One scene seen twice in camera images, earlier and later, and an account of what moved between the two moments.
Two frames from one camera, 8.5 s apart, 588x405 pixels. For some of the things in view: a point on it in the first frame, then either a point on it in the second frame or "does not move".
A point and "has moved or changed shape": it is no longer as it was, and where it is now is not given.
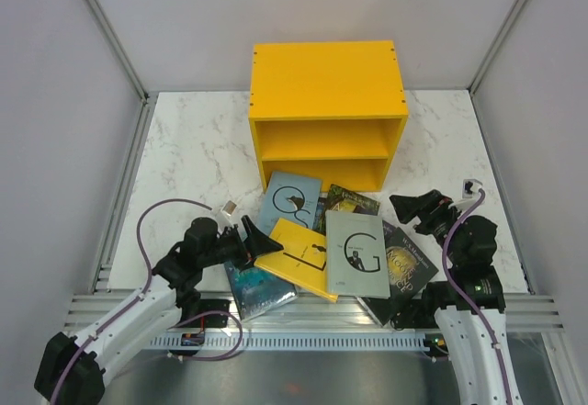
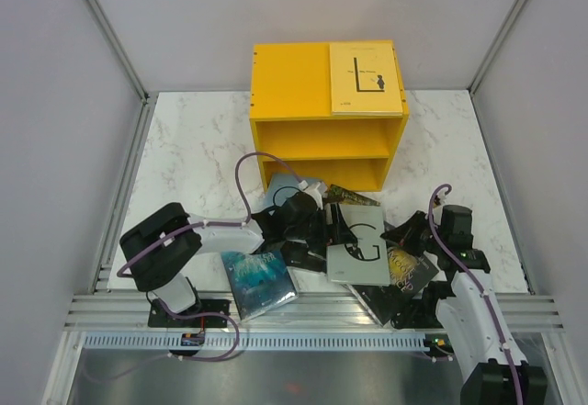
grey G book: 356,261 has moved or changed shape
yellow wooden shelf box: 331,111 does not move
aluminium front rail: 213,312 does not move
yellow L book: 302,257 -> 365,79
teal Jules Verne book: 256,292 does not move
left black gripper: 256,243 -> 339,232
